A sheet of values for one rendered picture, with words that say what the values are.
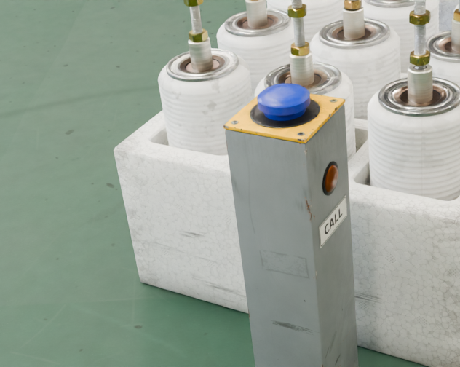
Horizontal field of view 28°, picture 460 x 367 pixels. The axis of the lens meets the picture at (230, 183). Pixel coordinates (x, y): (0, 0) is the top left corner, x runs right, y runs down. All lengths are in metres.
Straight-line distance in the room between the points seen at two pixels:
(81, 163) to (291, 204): 0.68
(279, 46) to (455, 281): 0.33
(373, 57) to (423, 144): 0.17
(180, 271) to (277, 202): 0.33
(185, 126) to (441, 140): 0.27
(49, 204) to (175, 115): 0.36
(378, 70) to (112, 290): 0.39
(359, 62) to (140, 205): 0.28
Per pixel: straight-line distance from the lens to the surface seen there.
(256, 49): 1.00
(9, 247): 1.19
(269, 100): 0.68
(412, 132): 0.82
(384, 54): 0.96
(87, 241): 1.16
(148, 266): 1.04
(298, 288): 0.74
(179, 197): 0.95
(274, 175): 0.69
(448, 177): 0.85
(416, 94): 0.84
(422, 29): 0.82
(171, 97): 0.93
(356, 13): 0.97
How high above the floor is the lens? 0.63
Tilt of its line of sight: 31 degrees down
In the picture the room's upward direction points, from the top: 7 degrees counter-clockwise
